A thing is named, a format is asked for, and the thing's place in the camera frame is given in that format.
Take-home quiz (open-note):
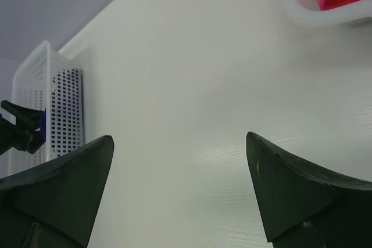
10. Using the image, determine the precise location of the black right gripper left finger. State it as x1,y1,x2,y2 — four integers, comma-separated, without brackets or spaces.
1,135,114,247

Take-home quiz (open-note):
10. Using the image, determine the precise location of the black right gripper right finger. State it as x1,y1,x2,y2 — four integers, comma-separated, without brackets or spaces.
246,132,371,247

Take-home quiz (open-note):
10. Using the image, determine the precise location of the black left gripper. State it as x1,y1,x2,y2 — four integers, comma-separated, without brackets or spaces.
0,100,45,154

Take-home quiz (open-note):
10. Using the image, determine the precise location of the purple towel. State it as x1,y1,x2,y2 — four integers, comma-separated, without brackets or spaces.
39,109,47,141

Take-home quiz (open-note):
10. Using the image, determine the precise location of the white left plastic basket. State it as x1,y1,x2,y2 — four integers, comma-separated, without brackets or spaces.
8,41,85,175

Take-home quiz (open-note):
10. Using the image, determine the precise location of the white plastic basket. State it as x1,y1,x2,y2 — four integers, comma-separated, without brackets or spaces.
282,0,371,27
8,41,85,175

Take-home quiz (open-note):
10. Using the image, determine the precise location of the white right plastic basket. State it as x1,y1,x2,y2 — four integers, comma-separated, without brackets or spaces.
282,0,371,27

